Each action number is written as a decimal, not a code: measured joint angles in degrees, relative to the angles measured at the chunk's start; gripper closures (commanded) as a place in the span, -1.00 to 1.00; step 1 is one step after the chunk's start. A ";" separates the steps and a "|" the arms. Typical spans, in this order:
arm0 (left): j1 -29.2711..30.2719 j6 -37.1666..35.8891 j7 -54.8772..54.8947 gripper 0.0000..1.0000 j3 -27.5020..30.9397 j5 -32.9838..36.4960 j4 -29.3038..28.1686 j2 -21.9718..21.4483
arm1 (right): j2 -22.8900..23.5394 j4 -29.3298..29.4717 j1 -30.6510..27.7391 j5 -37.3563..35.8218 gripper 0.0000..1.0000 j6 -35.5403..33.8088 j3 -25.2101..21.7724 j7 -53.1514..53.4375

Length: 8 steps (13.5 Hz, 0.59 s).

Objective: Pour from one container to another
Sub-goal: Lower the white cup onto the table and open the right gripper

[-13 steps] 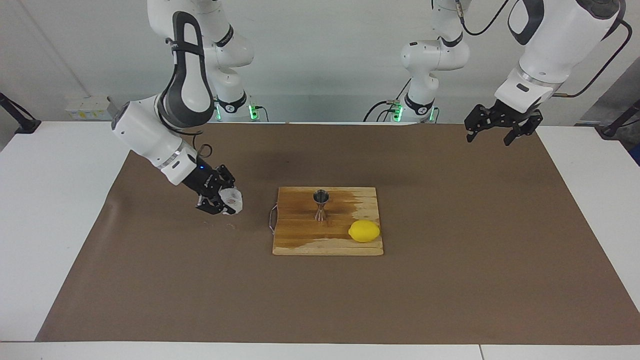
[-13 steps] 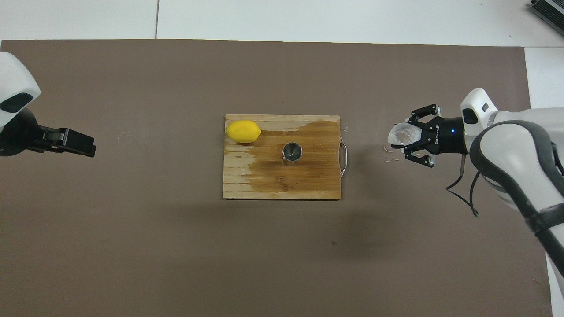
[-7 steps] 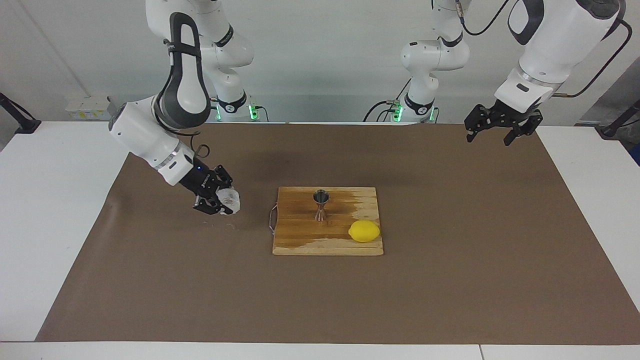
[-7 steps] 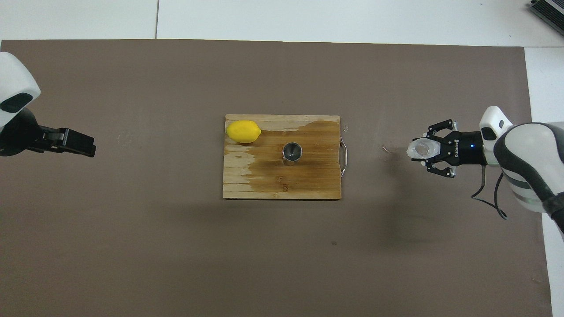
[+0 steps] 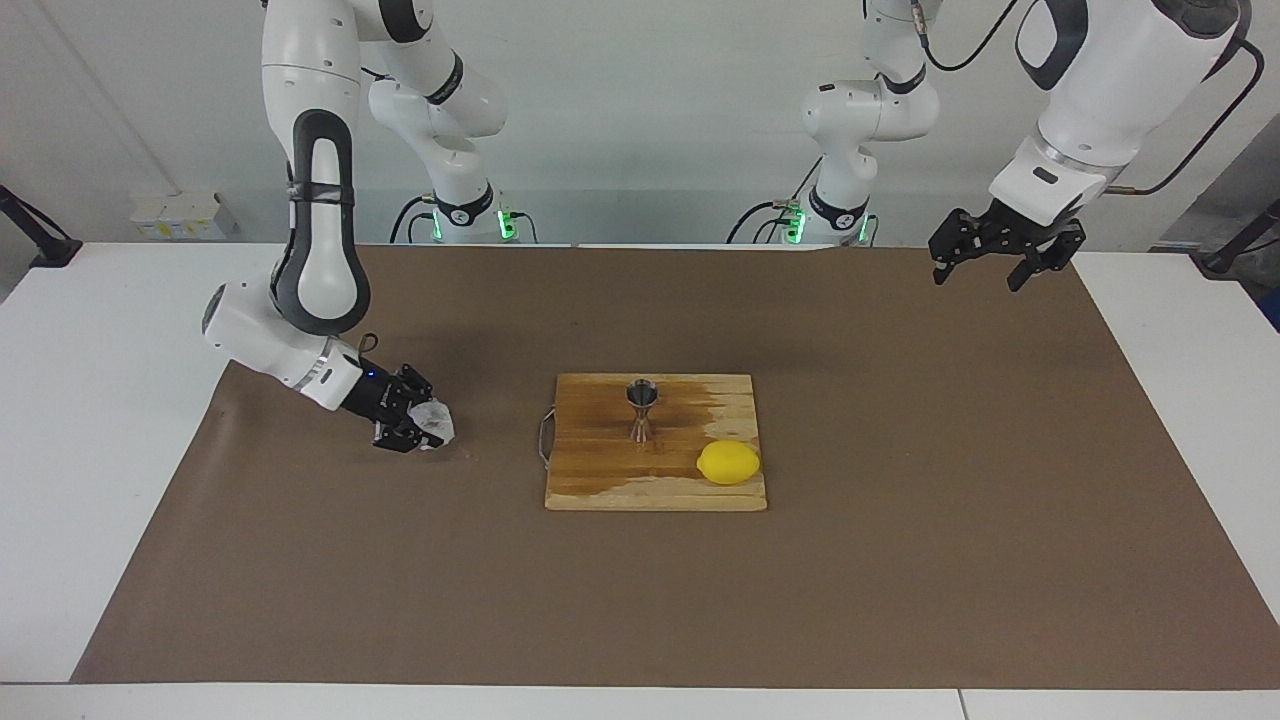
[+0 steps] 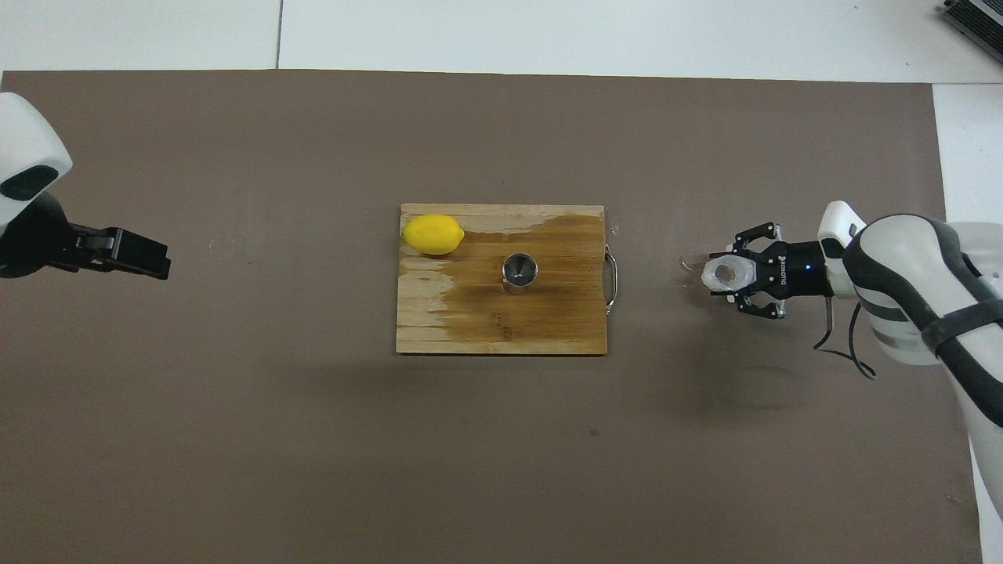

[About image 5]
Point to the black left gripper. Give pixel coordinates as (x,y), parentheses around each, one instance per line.
(1015,235)

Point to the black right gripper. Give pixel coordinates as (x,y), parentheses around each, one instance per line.
(378,398)

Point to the steel double jigger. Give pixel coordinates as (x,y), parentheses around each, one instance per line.
(641,400)

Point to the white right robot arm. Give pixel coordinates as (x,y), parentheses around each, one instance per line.
(310,250)

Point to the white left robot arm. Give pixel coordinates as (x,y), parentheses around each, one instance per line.
(1110,90)

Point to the brown paper table mat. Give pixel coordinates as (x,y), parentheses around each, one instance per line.
(400,600)

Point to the wooden cutting board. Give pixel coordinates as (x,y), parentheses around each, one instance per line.
(600,460)

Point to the blue object at table edge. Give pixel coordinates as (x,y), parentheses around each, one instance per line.
(1273,315)

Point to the white box with yellow label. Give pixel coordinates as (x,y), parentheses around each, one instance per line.
(180,215)

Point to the yellow lemon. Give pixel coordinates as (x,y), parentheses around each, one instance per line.
(728,462)

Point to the black clamp mount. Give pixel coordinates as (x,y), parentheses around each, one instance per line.
(50,250)
(1225,262)

